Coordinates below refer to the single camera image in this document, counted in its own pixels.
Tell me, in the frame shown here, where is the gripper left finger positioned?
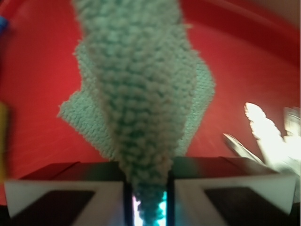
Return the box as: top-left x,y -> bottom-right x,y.
4,162 -> 132,226

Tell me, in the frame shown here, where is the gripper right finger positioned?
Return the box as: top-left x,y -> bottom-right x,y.
166,157 -> 297,226

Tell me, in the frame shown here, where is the light blue microfibre cloth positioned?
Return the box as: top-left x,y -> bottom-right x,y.
58,0 -> 215,226

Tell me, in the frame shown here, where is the silver key bunch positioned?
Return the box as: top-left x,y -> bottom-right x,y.
223,102 -> 301,176

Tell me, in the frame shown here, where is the yellow sponge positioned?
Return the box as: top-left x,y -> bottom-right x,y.
0,102 -> 9,183

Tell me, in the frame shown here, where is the blue plastic bottle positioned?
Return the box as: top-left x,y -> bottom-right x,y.
0,16 -> 9,34

